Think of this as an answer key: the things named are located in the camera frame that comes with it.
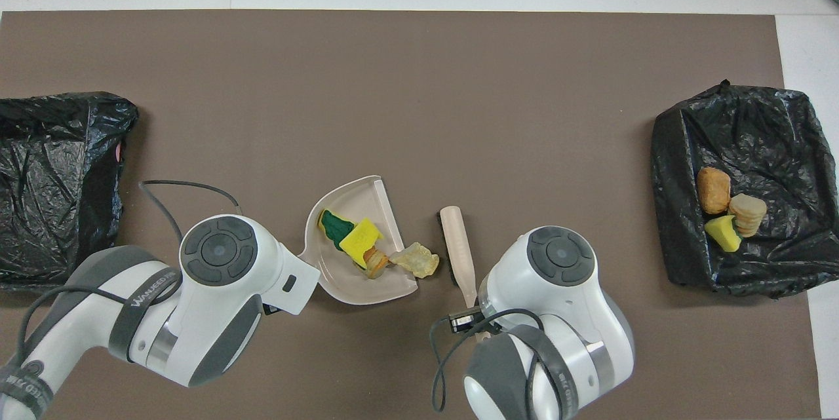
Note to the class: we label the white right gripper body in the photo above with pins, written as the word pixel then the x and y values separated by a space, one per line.
pixel 467 322

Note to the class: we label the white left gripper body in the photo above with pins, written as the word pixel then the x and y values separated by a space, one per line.
pixel 295 279

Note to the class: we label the beige plastic dustpan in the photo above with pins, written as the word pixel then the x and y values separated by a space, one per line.
pixel 351 289

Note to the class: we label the green and yellow sponge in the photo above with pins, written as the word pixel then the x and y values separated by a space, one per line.
pixel 335 227

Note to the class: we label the notched yellow sponge piece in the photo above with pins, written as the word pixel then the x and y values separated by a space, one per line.
pixel 360 240

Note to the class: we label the beige food piece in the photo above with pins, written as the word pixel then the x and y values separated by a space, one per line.
pixel 377 264
pixel 418 261

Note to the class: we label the yellow sponge wedge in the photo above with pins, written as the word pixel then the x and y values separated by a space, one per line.
pixel 723 234

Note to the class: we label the orange-brown sponge lump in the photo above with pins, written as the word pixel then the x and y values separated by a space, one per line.
pixel 713 189

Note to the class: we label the beige layered sponge chunk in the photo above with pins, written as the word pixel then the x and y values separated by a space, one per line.
pixel 748 213

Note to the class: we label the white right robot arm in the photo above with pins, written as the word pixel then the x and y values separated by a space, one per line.
pixel 557 328

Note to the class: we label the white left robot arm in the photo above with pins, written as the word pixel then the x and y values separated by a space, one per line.
pixel 196 315

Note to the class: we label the black bag-lined bin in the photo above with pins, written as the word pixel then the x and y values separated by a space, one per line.
pixel 59 164
pixel 786 145

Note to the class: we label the brown table mat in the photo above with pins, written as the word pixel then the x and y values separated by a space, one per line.
pixel 419 79

